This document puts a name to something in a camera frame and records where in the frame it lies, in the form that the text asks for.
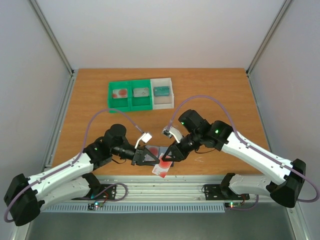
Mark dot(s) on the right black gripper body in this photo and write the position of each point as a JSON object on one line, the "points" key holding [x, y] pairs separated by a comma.
{"points": [[179, 150]]}

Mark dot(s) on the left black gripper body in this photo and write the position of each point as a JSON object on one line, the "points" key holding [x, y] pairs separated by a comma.
{"points": [[138, 156]]}

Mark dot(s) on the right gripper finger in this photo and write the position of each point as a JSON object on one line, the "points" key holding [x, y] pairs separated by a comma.
{"points": [[169, 151], [167, 158]]}

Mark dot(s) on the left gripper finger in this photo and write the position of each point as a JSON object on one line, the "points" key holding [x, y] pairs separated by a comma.
{"points": [[149, 163], [154, 150]]}

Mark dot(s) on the dark blue card holder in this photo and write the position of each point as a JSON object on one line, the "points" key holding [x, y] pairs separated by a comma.
{"points": [[156, 151]]}

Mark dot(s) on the red circle credit card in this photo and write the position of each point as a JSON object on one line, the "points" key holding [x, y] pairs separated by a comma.
{"points": [[161, 169]]}

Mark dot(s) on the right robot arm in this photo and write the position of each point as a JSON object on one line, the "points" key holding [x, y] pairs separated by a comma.
{"points": [[282, 179]]}

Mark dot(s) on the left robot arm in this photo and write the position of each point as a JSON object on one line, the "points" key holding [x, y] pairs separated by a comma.
{"points": [[26, 197]]}

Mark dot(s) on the teal card stack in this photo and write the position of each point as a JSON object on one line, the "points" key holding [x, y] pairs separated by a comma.
{"points": [[161, 91]]}

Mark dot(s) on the grey bird card stack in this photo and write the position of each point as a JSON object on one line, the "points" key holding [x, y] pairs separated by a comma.
{"points": [[141, 92]]}

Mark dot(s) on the red circle card stack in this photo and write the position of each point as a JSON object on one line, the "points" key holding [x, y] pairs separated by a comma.
{"points": [[120, 93]]}

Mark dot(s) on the white bin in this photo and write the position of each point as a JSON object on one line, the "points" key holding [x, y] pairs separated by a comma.
{"points": [[161, 103]]}

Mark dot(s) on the middle green bin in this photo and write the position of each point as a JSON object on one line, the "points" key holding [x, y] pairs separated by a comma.
{"points": [[141, 104]]}

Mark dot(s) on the green bin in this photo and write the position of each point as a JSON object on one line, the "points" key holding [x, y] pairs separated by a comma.
{"points": [[119, 104], [141, 104]]}

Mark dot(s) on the left green bin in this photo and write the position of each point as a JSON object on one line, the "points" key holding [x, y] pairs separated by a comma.
{"points": [[119, 104]]}

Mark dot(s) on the left circuit board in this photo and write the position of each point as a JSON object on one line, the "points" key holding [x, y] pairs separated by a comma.
{"points": [[94, 206]]}

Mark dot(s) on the circuit board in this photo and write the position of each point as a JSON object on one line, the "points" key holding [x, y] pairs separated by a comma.
{"points": [[232, 205], [94, 206]]}

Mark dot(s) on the right circuit board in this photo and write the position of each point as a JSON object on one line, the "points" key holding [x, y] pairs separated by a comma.
{"points": [[232, 205]]}

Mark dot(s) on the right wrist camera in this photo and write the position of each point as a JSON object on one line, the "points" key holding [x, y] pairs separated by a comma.
{"points": [[172, 132]]}

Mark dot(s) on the aluminium rail frame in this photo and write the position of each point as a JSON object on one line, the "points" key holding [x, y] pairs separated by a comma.
{"points": [[144, 189]]}

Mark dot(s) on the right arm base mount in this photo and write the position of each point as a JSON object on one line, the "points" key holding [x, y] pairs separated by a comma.
{"points": [[212, 192]]}

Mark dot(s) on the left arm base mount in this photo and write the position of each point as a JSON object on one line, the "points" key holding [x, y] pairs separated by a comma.
{"points": [[106, 191]]}

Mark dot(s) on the grey slotted cable duct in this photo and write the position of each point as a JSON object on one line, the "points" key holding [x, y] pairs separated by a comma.
{"points": [[136, 208]]}

